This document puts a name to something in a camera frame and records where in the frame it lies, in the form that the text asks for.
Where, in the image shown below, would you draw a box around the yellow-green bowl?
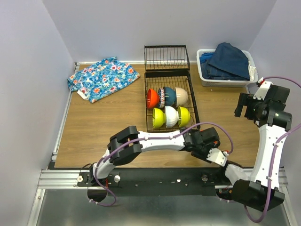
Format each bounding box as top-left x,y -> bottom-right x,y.
177,106 -> 190,128

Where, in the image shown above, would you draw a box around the white bowl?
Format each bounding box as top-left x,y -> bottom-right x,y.
165,106 -> 179,128
175,87 -> 188,107

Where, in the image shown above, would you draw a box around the black wire dish rack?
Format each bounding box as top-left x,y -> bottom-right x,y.
144,45 -> 200,127

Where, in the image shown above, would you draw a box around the dark glazed bowl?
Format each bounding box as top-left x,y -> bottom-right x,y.
163,86 -> 176,106

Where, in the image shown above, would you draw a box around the blue triangle pattern bowl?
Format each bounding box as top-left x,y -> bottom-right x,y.
157,88 -> 165,109

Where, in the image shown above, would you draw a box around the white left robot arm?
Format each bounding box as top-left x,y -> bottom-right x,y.
77,126 -> 227,186

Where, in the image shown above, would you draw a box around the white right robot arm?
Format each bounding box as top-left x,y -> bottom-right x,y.
216,81 -> 292,212

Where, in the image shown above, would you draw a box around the white perforated basket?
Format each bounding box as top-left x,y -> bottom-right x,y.
196,49 -> 258,88

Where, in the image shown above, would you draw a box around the dark blue jeans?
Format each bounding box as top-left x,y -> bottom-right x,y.
199,42 -> 250,81

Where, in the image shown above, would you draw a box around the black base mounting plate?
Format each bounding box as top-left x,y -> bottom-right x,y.
78,167 -> 232,197

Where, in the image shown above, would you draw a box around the blue floral cloth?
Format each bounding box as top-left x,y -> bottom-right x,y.
67,57 -> 140,103

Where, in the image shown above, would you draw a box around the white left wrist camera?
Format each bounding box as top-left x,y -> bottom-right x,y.
206,148 -> 229,167

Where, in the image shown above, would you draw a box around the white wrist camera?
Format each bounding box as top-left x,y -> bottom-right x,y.
253,78 -> 273,100
206,148 -> 229,167

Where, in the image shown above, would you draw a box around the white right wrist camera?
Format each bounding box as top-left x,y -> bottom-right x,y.
253,78 -> 273,100

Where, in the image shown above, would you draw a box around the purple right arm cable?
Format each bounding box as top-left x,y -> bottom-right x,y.
218,75 -> 301,223

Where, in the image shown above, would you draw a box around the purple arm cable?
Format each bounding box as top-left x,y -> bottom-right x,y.
89,121 -> 235,207
218,75 -> 301,223

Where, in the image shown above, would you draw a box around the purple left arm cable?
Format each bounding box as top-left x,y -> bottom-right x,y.
89,121 -> 235,207

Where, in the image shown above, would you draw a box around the aluminium frame rail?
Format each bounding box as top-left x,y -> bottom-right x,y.
37,168 -> 288,189

